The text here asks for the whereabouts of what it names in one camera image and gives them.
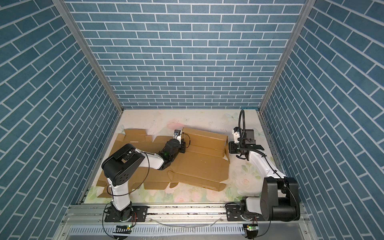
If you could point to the aluminium corner post left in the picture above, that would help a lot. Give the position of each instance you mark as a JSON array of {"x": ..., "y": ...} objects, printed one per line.
[{"x": 77, "y": 34}]

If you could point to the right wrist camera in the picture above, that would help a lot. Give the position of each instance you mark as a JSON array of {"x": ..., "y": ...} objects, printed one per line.
[{"x": 236, "y": 134}]

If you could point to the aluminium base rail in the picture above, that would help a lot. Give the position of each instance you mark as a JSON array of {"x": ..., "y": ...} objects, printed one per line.
[{"x": 170, "y": 215}]

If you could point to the brown cardboard box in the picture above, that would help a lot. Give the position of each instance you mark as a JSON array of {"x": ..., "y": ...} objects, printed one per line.
[{"x": 205, "y": 163}]

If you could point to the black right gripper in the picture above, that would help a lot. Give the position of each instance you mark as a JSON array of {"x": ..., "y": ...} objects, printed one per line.
[{"x": 231, "y": 147}]

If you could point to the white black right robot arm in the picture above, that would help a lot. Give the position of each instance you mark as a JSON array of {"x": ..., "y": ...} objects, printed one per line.
[{"x": 279, "y": 200}]

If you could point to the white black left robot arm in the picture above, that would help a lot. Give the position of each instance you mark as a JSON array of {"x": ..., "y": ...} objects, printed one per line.
[{"x": 121, "y": 166}]

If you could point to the aluminium corner post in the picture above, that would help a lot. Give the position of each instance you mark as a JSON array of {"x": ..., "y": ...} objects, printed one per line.
[
  {"x": 304, "y": 14},
  {"x": 77, "y": 34}
]

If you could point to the flat unfolded cardboard box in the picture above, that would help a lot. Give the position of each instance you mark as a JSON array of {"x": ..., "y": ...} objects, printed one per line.
[{"x": 150, "y": 180}]

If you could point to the white slotted cable duct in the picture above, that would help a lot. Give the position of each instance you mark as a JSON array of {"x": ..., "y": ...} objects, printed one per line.
[{"x": 157, "y": 230}]

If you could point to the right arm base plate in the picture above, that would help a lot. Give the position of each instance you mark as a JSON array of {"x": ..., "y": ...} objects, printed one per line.
[{"x": 236, "y": 213}]

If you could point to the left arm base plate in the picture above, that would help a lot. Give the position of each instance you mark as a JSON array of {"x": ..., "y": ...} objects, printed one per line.
[{"x": 139, "y": 213}]

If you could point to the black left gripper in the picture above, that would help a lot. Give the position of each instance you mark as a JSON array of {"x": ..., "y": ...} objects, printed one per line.
[{"x": 182, "y": 145}]

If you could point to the aluminium corner post right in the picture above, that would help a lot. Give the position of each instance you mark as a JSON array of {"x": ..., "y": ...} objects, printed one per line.
[{"x": 304, "y": 14}]

